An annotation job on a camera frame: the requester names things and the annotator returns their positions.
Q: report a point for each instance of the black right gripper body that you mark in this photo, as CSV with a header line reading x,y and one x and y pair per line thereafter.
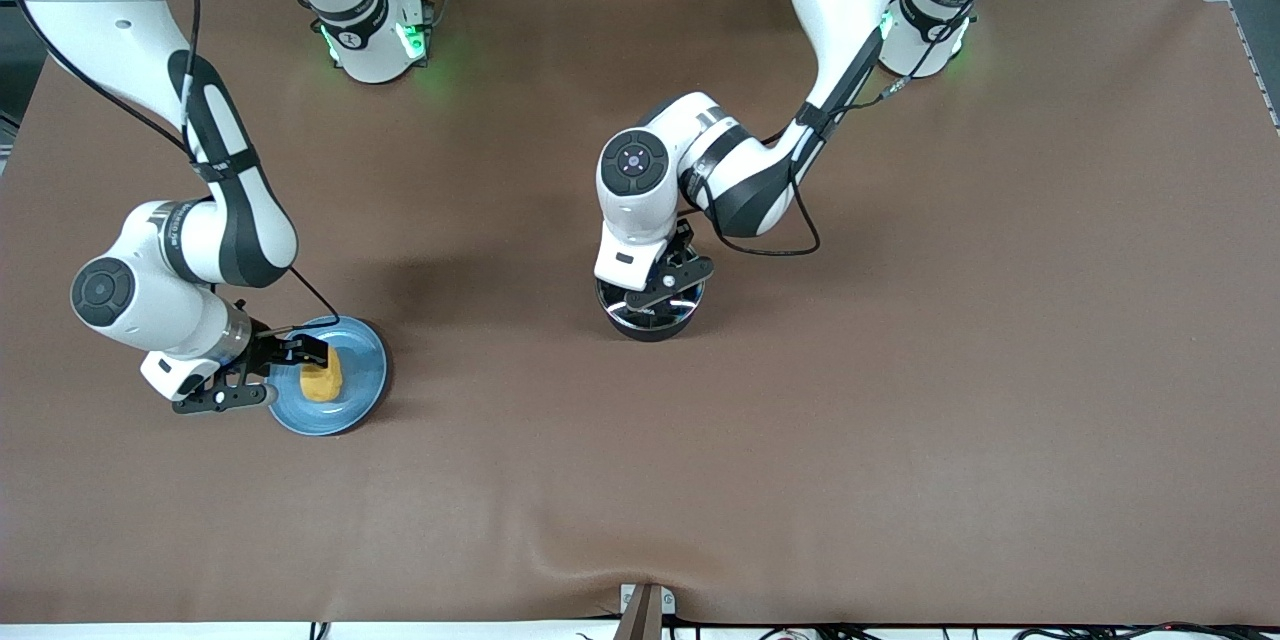
x,y
268,348

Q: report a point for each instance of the aluminium side rail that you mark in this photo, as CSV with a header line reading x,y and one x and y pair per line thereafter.
x,y
1258,60

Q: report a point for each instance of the grey metal bracket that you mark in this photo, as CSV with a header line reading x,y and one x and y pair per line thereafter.
x,y
668,600

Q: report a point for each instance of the blue round plate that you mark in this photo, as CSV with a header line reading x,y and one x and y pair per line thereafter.
x,y
360,390

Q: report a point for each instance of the brown table cover mat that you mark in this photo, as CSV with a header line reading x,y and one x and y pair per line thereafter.
x,y
640,480

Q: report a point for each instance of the glass lid with blue knob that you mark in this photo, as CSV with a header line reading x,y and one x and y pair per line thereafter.
x,y
680,308

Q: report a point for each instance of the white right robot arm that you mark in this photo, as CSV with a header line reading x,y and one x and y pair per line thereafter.
x,y
90,20

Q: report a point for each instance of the yellow toy potato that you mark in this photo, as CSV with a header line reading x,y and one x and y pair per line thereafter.
x,y
320,385

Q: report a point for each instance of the brown post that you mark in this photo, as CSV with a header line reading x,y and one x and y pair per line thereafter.
x,y
640,620

